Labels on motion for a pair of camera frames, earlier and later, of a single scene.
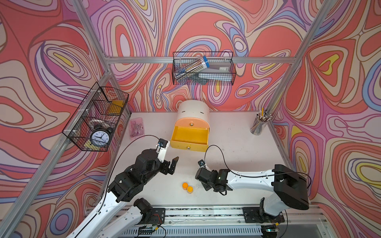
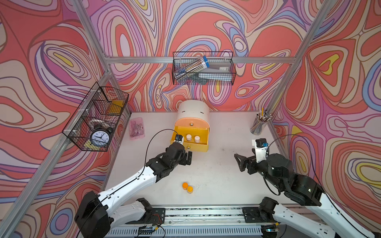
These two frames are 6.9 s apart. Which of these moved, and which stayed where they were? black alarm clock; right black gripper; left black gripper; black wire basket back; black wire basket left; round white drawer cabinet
Moved: right black gripper; left black gripper
Stayed: black wire basket left; round white drawer cabinet; black wire basket back; black alarm clock
